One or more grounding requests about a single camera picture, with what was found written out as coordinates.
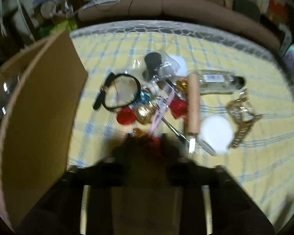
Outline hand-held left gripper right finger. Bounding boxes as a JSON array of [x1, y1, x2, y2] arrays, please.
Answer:
[[162, 135, 275, 235]]

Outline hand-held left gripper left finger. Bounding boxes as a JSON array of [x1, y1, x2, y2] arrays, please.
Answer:
[[17, 137, 130, 235]]

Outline small red ornament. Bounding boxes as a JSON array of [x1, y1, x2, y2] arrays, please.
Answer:
[[147, 137, 162, 150]]

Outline pink tweezers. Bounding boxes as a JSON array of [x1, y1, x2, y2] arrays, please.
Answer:
[[148, 90, 174, 135]]

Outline white round lid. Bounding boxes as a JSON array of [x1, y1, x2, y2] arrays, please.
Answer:
[[200, 116, 234, 153]]

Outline black strap band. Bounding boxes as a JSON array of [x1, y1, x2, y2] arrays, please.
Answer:
[[93, 73, 141, 110]]

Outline gold hair claw clip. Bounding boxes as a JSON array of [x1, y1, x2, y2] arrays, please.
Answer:
[[226, 88, 262, 150]]

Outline clear glass bottle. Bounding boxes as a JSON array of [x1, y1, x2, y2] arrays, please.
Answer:
[[197, 70, 245, 96]]

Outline black round object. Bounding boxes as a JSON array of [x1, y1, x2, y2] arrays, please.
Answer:
[[143, 52, 163, 81]]

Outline cardboard box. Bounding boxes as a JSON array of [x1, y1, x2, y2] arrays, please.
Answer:
[[0, 28, 89, 230]]

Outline red round cap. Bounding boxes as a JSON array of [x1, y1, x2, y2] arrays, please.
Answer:
[[169, 99, 188, 118], [116, 108, 136, 126]]

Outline gold round ornament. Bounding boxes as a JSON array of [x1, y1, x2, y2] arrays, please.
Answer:
[[135, 103, 160, 124]]

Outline small blue item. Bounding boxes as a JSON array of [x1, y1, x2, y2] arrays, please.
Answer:
[[137, 90, 152, 104]]

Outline small gold item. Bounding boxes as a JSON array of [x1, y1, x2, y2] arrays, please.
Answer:
[[175, 80, 189, 91]]

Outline white round item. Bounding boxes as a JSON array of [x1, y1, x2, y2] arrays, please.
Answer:
[[169, 55, 189, 76]]

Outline green bag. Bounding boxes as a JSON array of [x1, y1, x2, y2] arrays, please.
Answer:
[[39, 21, 77, 37]]

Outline brown sofa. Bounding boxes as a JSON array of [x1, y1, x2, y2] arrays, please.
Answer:
[[77, 0, 282, 52]]

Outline purple round item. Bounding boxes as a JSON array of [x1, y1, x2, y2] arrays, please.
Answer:
[[284, 44, 294, 66]]

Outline round patterned plate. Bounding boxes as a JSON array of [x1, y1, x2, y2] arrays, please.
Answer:
[[40, 1, 55, 17]]

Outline dark sofa cushion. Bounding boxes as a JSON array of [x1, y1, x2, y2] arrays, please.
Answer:
[[233, 0, 260, 21]]

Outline red orange box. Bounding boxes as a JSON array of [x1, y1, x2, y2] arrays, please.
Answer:
[[268, 0, 288, 20]]

